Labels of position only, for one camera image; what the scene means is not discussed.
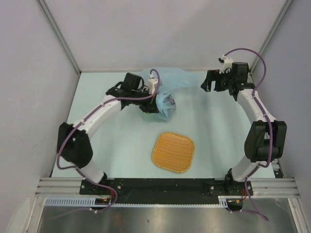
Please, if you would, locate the left slotted cable duct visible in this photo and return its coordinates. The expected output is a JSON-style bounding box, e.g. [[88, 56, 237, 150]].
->
[[45, 197, 110, 207]]

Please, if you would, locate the aluminium frame rail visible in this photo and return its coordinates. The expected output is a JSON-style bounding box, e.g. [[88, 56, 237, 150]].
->
[[35, 177, 300, 198]]

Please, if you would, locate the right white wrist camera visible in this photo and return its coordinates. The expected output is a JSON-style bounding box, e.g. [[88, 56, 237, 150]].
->
[[218, 54, 234, 74]]

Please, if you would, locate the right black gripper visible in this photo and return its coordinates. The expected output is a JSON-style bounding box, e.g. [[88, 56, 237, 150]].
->
[[200, 68, 234, 92]]

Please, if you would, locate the slotted cable duct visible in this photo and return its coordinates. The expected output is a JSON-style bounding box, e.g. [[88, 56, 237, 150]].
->
[[45, 197, 110, 207], [218, 196, 244, 210]]

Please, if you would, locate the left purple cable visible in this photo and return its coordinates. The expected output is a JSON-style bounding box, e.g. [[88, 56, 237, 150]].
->
[[57, 68, 162, 215]]

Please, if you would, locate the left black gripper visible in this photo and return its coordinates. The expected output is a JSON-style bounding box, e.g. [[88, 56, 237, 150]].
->
[[131, 88, 159, 114]]

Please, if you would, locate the woven bamboo tray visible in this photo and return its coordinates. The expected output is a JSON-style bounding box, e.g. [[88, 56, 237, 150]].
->
[[152, 132, 195, 173]]

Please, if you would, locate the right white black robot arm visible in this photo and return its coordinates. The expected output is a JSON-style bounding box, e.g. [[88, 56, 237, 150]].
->
[[201, 58, 287, 195]]

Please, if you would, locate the right slotted cable duct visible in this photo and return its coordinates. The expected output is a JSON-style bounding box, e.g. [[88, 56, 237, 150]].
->
[[218, 196, 244, 210]]

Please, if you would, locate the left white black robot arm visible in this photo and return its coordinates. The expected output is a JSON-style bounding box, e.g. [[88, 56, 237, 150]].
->
[[56, 69, 161, 194]]

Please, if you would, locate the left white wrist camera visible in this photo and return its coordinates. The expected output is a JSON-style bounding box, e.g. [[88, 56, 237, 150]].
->
[[146, 76, 162, 95]]

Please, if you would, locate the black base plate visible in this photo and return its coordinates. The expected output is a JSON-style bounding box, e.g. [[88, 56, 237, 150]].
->
[[79, 177, 254, 205]]

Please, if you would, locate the blue plastic bag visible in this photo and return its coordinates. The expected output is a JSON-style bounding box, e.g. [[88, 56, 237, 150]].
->
[[141, 67, 199, 122]]

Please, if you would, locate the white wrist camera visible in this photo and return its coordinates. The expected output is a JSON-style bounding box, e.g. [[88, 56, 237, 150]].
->
[[218, 54, 234, 74], [146, 76, 162, 95]]

